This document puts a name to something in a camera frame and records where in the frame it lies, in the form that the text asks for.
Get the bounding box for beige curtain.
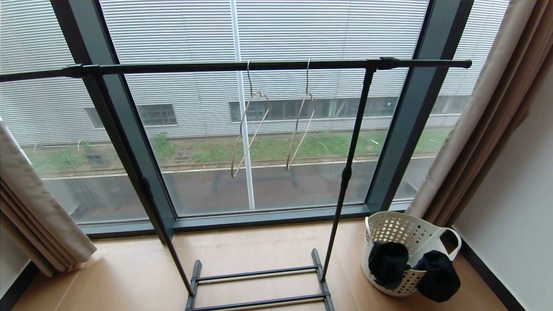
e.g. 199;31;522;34
406;0;553;228
0;121;97;277

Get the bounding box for pink clothes hanger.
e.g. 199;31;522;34
285;60;317;171
230;60;271;179

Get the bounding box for window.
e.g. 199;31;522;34
0;0;510;239

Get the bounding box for white laundry basket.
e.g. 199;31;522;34
361;211;462;298

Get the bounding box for black shorts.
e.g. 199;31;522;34
368;241;411;290

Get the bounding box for black clothes rack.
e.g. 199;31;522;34
0;57;472;311

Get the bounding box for black garment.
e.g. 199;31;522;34
413;250;461;303

